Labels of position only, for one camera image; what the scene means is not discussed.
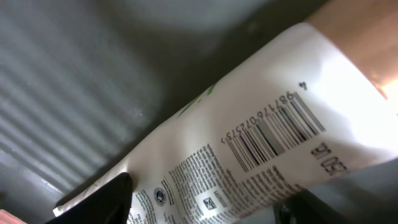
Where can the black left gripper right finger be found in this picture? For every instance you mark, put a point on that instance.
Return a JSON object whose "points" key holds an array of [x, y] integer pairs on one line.
{"points": [[305, 208]]}

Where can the dark grey plastic basket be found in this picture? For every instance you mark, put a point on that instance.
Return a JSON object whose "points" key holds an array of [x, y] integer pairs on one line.
{"points": [[84, 82]]}

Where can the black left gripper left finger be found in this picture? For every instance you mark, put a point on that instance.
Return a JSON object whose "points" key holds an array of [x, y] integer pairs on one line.
{"points": [[108, 205]]}

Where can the white tube gold cap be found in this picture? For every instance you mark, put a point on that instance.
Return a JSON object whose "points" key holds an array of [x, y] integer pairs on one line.
{"points": [[315, 103]]}

